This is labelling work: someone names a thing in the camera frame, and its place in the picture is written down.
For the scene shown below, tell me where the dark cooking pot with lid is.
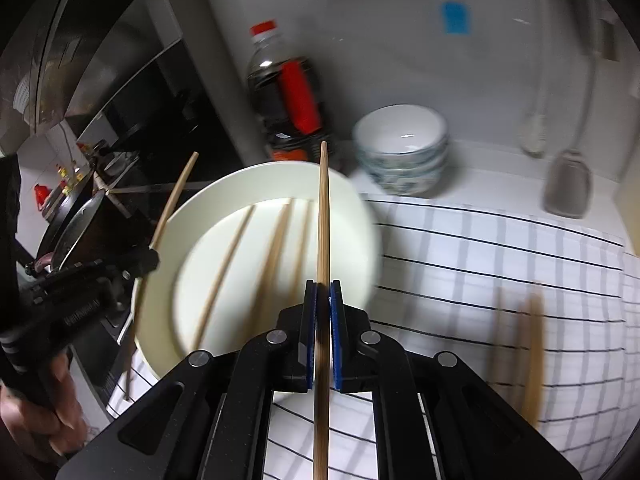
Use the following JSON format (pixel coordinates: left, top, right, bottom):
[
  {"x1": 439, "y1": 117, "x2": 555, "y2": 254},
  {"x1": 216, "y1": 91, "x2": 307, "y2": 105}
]
[{"x1": 35, "y1": 187, "x2": 151, "y2": 271}]

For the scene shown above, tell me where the person's left hand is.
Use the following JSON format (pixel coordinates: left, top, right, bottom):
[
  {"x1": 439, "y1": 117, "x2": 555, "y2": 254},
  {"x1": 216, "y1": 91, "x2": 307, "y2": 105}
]
[{"x1": 0, "y1": 347, "x2": 93, "y2": 466}]

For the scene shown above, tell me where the wooden chopstick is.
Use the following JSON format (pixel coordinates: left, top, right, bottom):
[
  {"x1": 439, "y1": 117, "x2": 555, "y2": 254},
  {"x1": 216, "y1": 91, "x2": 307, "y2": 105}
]
[
  {"x1": 192, "y1": 204, "x2": 257, "y2": 351},
  {"x1": 123, "y1": 151, "x2": 200, "y2": 402},
  {"x1": 240, "y1": 199, "x2": 293, "y2": 341},
  {"x1": 311, "y1": 141, "x2": 332, "y2": 480}
]

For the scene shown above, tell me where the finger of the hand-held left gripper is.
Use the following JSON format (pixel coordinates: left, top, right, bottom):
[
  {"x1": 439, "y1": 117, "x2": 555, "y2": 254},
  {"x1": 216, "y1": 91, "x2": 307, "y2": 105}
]
[{"x1": 107, "y1": 246, "x2": 161, "y2": 281}]

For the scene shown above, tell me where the black range hood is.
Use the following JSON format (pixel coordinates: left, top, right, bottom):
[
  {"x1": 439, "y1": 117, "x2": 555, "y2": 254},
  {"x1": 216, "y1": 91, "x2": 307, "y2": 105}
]
[{"x1": 0, "y1": 0, "x2": 251, "y2": 186}]

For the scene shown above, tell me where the white black checkered cloth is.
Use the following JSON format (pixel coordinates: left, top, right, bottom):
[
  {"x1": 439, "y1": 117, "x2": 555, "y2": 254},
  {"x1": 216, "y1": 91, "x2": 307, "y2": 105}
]
[{"x1": 107, "y1": 192, "x2": 640, "y2": 480}]

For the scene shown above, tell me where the cream round bowl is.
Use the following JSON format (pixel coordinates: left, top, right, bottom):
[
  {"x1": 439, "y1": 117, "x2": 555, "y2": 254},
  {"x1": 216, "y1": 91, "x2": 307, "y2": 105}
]
[{"x1": 131, "y1": 161, "x2": 383, "y2": 381}]

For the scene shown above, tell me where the pile of wooden chopsticks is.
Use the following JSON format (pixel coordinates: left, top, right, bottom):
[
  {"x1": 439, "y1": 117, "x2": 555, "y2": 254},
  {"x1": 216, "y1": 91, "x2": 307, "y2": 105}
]
[{"x1": 492, "y1": 287, "x2": 546, "y2": 428}]

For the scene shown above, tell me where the blue wall hook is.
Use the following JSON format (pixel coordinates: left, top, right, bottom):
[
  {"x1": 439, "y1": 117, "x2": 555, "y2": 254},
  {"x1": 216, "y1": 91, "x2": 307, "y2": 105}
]
[{"x1": 441, "y1": 1, "x2": 473, "y2": 36}]

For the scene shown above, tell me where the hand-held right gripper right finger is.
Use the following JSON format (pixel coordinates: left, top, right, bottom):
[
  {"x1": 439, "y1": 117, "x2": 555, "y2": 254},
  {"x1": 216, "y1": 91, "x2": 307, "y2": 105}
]
[{"x1": 329, "y1": 280, "x2": 583, "y2": 480}]

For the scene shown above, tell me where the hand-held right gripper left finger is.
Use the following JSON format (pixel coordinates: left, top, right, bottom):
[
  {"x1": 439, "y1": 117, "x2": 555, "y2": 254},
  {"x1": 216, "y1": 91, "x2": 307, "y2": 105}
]
[{"x1": 55, "y1": 279, "x2": 321, "y2": 480}]

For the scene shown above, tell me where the dark sauce bottle red cap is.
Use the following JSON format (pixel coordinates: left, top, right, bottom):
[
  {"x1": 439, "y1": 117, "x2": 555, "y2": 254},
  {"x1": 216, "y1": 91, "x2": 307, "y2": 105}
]
[{"x1": 245, "y1": 20, "x2": 338, "y2": 163}]

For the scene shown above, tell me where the white dish brush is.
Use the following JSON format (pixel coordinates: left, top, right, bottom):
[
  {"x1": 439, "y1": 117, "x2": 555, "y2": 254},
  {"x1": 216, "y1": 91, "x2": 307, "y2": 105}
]
[{"x1": 517, "y1": 0, "x2": 551, "y2": 157}]

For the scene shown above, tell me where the metal spatula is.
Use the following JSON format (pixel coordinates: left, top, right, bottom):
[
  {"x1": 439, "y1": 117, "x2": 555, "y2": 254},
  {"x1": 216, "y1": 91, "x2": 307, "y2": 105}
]
[{"x1": 542, "y1": 10, "x2": 623, "y2": 220}]

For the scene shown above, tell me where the white cutting board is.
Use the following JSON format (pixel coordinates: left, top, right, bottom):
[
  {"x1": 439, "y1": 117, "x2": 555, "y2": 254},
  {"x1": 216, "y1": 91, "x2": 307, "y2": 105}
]
[{"x1": 617, "y1": 180, "x2": 640, "y2": 256}]

